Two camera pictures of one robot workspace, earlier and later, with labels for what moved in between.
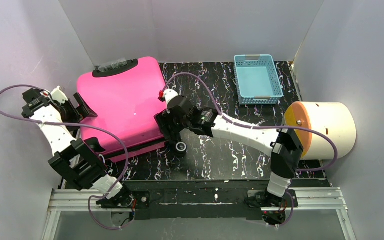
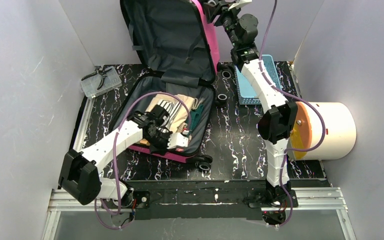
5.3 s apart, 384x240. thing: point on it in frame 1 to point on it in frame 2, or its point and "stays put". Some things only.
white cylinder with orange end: (335, 119) stays put
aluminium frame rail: (327, 199) stays put
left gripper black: (80, 108) to (160, 140)
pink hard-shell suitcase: (126, 96) to (169, 47)
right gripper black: (165, 125) to (216, 9)
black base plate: (200, 200) stays put
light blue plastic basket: (257, 79) stays put
